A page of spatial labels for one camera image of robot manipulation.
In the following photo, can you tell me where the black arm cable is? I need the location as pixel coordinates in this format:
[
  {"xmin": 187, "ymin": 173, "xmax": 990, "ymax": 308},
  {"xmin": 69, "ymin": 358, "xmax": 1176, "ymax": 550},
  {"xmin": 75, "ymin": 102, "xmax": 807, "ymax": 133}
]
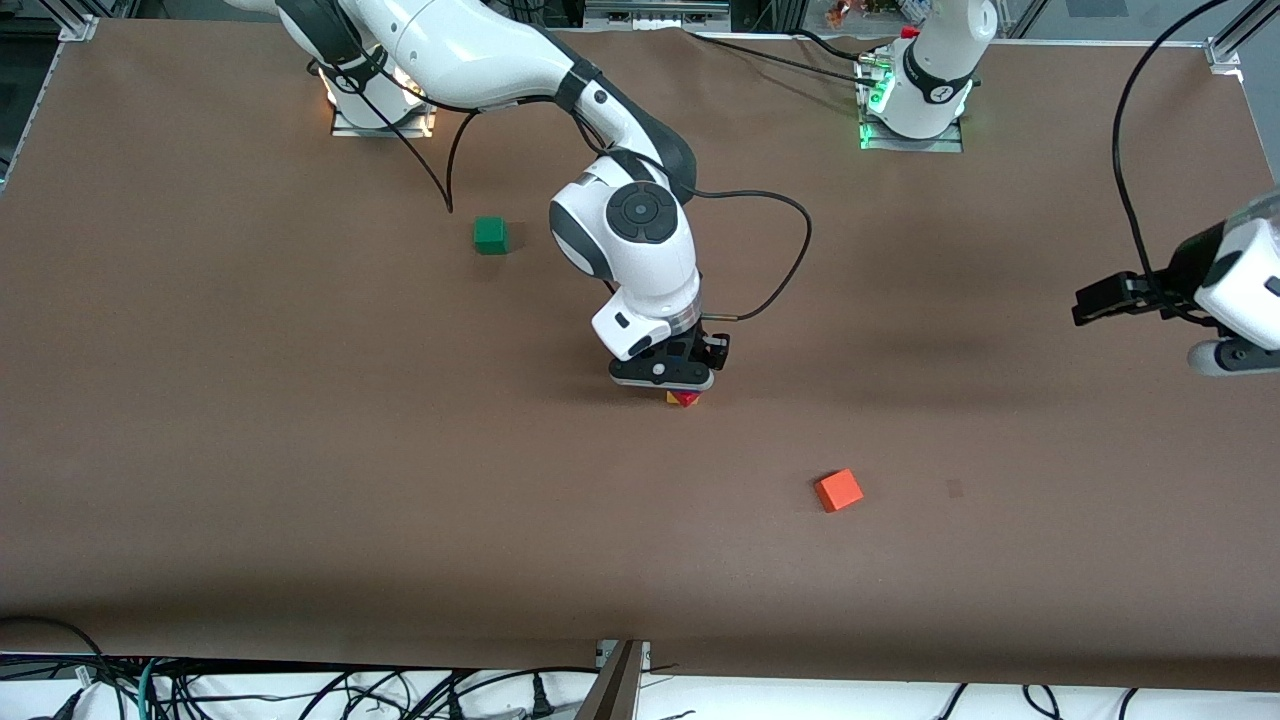
[
  {"xmin": 1112, "ymin": 0, "xmax": 1231, "ymax": 301},
  {"xmin": 380, "ymin": 95, "xmax": 814, "ymax": 323}
]

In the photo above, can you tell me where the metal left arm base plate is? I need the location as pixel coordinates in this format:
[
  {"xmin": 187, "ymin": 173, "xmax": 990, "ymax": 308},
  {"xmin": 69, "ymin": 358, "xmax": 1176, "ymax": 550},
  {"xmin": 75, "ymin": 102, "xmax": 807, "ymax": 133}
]
[{"xmin": 858, "ymin": 50, "xmax": 966, "ymax": 154}]

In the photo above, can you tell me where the black looped cable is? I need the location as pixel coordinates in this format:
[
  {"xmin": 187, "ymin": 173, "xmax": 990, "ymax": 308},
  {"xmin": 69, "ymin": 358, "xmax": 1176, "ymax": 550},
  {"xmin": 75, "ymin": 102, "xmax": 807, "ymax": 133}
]
[{"xmin": 0, "ymin": 616, "xmax": 106, "ymax": 691}]

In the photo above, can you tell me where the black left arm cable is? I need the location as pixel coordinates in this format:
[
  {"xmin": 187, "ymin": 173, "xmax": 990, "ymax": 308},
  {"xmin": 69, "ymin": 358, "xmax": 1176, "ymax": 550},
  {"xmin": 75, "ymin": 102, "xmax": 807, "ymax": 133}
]
[{"xmin": 1112, "ymin": 0, "xmax": 1231, "ymax": 301}]

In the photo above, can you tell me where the brown paper table cover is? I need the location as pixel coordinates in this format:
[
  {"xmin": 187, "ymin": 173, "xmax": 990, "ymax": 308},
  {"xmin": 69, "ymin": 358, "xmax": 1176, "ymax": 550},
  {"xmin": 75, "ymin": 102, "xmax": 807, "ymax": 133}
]
[{"xmin": 0, "ymin": 20, "xmax": 1280, "ymax": 693}]

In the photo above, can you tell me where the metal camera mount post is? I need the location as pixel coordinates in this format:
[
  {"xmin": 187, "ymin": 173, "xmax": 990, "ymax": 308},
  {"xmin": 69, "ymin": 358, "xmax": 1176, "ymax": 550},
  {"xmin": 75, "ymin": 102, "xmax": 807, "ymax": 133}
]
[{"xmin": 572, "ymin": 640, "xmax": 653, "ymax": 720}]

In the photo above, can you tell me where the black base power cable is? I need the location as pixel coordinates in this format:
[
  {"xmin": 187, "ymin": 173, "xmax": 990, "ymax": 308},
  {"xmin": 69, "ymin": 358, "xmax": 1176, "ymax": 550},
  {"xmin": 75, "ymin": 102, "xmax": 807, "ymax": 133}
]
[{"xmin": 686, "ymin": 28, "xmax": 886, "ymax": 91}]

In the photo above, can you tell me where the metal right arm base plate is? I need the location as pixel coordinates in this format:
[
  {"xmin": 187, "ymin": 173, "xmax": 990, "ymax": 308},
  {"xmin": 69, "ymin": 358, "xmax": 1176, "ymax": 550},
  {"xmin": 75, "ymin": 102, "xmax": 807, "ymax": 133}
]
[{"xmin": 330, "ymin": 60, "xmax": 439, "ymax": 139}]

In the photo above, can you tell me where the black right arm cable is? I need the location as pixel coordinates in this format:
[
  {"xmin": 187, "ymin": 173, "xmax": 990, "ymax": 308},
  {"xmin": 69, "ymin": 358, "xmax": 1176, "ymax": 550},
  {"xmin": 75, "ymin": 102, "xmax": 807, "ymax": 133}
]
[{"xmin": 380, "ymin": 95, "xmax": 814, "ymax": 323}]

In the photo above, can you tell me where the orange wooden block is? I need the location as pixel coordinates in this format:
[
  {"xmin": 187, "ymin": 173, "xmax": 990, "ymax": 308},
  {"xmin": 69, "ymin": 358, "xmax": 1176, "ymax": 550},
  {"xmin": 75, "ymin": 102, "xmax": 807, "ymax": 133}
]
[{"xmin": 813, "ymin": 468, "xmax": 865, "ymax": 514}]

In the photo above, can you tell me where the aluminium frame profile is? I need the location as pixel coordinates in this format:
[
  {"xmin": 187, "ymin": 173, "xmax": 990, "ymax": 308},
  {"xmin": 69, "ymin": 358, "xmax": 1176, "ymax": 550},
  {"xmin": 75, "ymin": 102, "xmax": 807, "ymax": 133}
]
[{"xmin": 1204, "ymin": 0, "xmax": 1280, "ymax": 69}]

